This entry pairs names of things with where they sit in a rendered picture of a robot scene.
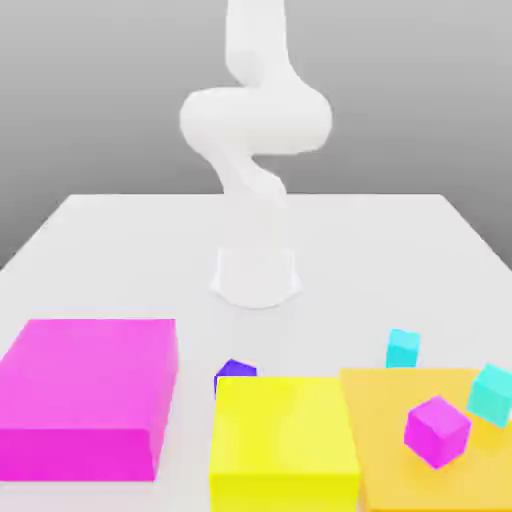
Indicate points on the large yellow box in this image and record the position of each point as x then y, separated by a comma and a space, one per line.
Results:
280, 432

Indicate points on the small purple cube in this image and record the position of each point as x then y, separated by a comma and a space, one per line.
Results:
234, 368

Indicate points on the large magenta box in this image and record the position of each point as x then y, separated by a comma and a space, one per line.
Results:
88, 380

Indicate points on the large orange box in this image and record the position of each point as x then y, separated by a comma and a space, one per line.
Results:
388, 472

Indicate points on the small cyan cube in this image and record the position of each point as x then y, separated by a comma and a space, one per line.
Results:
402, 348

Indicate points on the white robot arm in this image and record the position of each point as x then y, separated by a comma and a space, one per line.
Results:
256, 120

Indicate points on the small turquoise cube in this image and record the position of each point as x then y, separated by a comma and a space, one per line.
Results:
490, 394

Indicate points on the small magenta cube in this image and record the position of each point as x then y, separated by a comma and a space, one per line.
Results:
436, 432

